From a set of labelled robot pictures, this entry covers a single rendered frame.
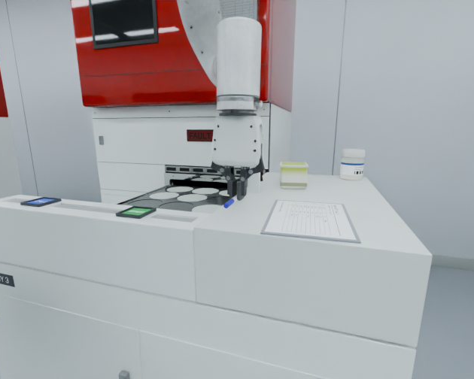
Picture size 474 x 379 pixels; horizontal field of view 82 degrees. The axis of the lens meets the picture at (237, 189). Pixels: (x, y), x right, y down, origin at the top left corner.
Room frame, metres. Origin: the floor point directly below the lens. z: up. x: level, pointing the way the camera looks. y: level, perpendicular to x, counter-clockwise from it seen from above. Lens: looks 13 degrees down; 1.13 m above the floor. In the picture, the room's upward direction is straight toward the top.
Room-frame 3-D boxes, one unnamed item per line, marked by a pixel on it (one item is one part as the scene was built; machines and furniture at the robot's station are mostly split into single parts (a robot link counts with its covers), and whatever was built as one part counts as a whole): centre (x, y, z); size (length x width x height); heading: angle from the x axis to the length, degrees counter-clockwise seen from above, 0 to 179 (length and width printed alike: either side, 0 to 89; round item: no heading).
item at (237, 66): (0.56, 0.00, 1.25); 0.09 x 0.08 x 0.13; 18
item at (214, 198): (0.89, 0.15, 0.90); 0.34 x 0.34 x 0.01; 72
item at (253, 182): (0.71, -0.05, 1.03); 0.06 x 0.04 x 0.13; 162
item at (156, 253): (0.57, 0.32, 0.89); 0.55 x 0.09 x 0.14; 72
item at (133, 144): (1.16, 0.27, 1.02); 0.81 x 0.03 x 0.40; 72
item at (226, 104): (0.56, 0.00, 1.17); 0.09 x 0.08 x 0.03; 73
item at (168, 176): (1.10, 0.10, 0.89); 0.44 x 0.02 x 0.10; 72
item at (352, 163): (0.89, -0.38, 1.01); 0.07 x 0.07 x 0.10
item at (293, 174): (0.76, -0.16, 1.00); 0.07 x 0.07 x 0.07; 81
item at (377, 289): (0.68, -0.19, 0.89); 0.62 x 0.35 x 0.14; 162
